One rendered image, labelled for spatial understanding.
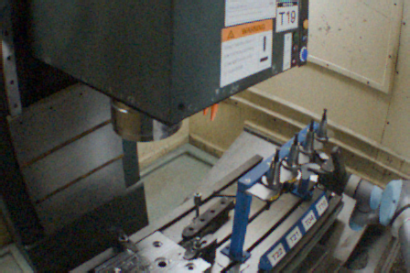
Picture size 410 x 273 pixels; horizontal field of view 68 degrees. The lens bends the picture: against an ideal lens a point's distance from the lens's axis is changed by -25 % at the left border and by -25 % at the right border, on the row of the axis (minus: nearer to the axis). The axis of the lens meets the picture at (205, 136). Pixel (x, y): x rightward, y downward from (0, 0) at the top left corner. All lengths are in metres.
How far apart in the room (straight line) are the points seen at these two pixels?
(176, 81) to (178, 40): 0.06
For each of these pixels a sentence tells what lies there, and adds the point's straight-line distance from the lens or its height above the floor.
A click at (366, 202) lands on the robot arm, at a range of 1.22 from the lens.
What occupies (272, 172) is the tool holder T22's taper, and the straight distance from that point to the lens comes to 1.08.
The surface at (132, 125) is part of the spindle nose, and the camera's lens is 0.78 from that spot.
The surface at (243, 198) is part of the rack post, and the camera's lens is 1.11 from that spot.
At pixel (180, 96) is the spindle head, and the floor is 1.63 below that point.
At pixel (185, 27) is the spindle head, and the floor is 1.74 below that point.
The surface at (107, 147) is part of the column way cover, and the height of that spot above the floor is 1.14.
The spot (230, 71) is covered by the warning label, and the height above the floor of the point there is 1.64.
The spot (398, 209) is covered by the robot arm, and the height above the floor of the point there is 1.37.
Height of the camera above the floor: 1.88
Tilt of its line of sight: 31 degrees down
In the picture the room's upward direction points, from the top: 2 degrees clockwise
